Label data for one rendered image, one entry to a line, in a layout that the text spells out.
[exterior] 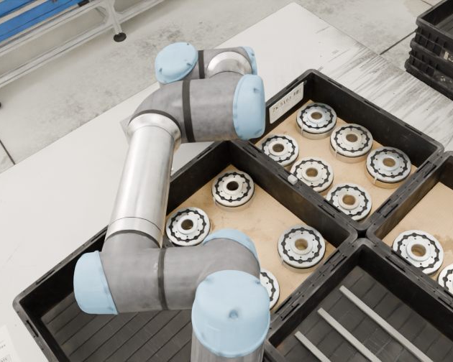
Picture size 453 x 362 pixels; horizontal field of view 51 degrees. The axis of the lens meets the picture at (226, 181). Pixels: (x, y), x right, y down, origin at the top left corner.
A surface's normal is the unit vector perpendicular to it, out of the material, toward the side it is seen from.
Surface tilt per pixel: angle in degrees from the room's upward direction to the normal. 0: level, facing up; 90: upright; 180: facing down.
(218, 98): 25
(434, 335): 0
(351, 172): 0
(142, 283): 29
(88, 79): 0
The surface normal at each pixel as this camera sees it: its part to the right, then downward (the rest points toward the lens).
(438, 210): -0.11, -0.56
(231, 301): 0.07, -0.90
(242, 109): 0.01, 0.18
